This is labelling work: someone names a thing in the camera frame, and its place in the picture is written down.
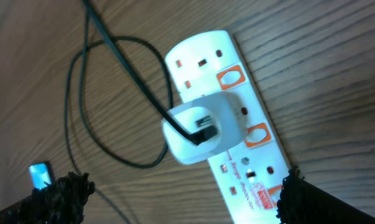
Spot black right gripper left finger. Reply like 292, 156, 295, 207
0, 172, 95, 224

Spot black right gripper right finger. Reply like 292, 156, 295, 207
276, 166, 375, 224

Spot Samsung Galaxy smartphone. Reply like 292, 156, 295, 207
29, 161, 54, 190

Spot black charger cable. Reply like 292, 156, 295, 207
64, 0, 219, 224

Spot white charger plug adapter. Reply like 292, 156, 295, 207
162, 91, 247, 165

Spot white power strip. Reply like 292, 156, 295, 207
162, 30, 290, 223

